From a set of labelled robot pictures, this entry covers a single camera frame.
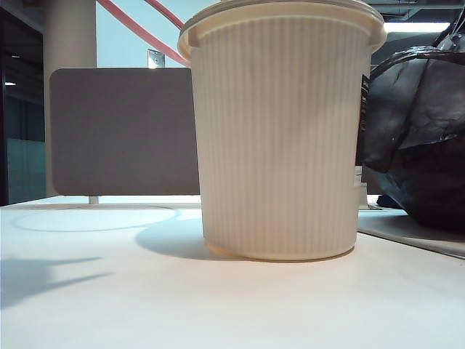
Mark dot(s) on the white ribbed trash can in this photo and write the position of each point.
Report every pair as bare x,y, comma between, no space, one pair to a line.
279,145

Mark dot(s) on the black garbage bag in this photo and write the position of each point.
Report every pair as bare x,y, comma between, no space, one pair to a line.
417,127

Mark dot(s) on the dark trash can label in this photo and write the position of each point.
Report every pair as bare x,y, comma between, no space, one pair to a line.
364,109

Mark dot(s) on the grey rounded desk partition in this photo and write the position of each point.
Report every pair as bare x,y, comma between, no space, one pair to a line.
123,131

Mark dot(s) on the ceiling light strip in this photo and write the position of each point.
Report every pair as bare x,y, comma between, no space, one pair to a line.
414,27

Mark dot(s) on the silver metal bracket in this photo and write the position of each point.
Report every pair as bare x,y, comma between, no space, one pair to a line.
156,59

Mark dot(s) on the white partition support post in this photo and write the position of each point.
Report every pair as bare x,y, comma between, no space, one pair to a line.
93,199

